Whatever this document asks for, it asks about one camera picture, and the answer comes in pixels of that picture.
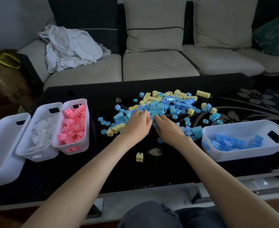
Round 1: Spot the person's left hand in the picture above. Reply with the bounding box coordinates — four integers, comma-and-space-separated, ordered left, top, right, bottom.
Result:
120, 110, 153, 144

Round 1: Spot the person's right hand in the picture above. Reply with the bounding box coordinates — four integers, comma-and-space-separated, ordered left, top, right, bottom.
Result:
153, 114, 193, 148

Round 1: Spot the pile of colorful blocks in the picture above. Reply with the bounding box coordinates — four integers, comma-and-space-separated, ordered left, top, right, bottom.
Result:
97, 89, 224, 162

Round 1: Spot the pile of white blocks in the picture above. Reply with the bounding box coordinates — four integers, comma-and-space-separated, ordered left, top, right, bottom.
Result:
26, 115, 59, 159

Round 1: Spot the person's left forearm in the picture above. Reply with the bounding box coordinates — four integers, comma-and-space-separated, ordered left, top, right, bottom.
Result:
22, 135, 136, 228

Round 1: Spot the person's right forearm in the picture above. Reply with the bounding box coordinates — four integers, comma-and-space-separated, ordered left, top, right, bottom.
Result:
177, 136, 279, 228

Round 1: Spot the person's left leg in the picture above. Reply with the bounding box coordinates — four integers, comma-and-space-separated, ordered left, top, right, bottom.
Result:
117, 200, 183, 228

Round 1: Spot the person's leg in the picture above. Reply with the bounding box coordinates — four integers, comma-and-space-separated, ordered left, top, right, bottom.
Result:
117, 200, 183, 228
175, 206, 223, 228

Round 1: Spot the person's right leg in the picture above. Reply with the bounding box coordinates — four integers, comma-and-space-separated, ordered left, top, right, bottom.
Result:
175, 206, 223, 228

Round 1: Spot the black glass coffee table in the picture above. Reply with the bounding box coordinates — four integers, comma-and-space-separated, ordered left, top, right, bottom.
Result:
0, 73, 279, 224

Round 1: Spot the grey sofa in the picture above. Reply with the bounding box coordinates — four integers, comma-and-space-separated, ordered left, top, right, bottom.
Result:
17, 0, 279, 91

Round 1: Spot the beige back cushion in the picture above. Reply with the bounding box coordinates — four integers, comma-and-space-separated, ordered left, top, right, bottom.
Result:
123, 0, 187, 53
193, 0, 259, 51

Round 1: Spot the crumpled white cloth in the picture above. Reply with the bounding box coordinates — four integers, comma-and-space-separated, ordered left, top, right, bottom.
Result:
39, 24, 112, 73

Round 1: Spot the dark back cushion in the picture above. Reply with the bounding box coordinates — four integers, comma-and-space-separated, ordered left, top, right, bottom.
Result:
47, 0, 120, 55

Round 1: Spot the glossy brown shopping bag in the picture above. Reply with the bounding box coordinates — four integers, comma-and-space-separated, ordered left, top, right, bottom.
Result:
0, 49, 44, 110

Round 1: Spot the teal patterned cushion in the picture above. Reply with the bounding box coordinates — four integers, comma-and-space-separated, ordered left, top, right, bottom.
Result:
252, 10, 279, 56

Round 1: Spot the yellow bag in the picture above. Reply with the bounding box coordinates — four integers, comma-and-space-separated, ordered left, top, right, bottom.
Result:
0, 52, 21, 69

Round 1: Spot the brown paper bag white handle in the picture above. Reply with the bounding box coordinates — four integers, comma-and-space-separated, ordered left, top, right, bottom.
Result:
0, 103, 27, 135

